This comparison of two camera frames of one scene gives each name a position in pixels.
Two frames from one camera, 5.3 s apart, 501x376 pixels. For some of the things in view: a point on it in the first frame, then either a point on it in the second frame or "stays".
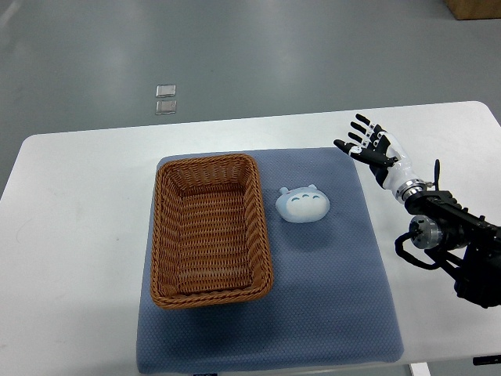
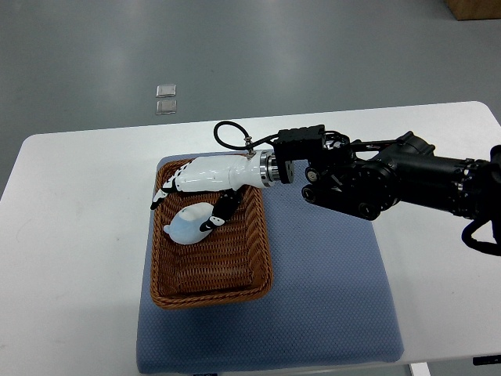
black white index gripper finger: (355, 137) → (167, 188)
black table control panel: (485, 360) stays
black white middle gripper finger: (362, 130) → (170, 186)
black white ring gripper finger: (375, 128) → (179, 171)
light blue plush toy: (302, 204) → (192, 223)
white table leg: (420, 369) stays
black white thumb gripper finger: (365, 154) → (226, 204)
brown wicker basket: (210, 243) stays
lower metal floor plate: (165, 107) stays
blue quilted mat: (333, 301) stays
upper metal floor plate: (166, 90) stays
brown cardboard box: (474, 9) stays
